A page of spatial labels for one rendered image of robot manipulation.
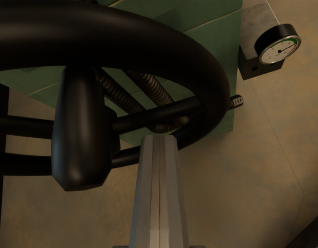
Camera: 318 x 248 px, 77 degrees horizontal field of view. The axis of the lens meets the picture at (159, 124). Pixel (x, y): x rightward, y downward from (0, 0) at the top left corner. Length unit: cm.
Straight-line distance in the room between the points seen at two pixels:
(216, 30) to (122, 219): 95
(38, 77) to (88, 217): 91
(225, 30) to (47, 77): 33
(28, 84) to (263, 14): 48
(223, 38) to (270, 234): 80
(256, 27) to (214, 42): 10
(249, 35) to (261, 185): 68
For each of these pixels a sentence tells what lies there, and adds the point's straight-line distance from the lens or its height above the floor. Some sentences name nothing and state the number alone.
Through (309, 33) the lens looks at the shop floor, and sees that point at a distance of 130.
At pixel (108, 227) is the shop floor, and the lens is 116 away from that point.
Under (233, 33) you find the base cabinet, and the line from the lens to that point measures 41.
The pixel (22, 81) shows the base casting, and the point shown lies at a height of 75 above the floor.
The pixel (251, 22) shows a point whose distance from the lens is 49.
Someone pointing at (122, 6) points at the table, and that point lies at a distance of 20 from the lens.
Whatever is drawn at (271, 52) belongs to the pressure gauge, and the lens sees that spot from 39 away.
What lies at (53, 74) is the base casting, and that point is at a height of 73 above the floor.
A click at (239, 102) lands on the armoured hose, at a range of 44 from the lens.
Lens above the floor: 98
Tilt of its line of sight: 64 degrees down
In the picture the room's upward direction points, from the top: 47 degrees counter-clockwise
